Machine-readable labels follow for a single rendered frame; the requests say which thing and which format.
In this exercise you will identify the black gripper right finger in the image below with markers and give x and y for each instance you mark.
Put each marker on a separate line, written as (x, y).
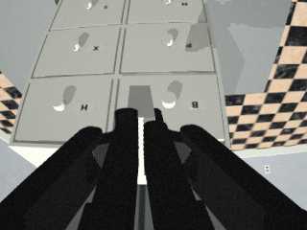
(237, 195)

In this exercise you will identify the grey drawer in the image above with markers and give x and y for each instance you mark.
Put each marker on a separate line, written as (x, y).
(74, 14)
(178, 11)
(92, 52)
(185, 48)
(55, 110)
(197, 96)

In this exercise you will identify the white chest of drawers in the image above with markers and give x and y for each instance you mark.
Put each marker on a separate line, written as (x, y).
(38, 153)

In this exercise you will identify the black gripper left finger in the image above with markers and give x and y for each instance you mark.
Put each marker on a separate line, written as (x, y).
(50, 197)

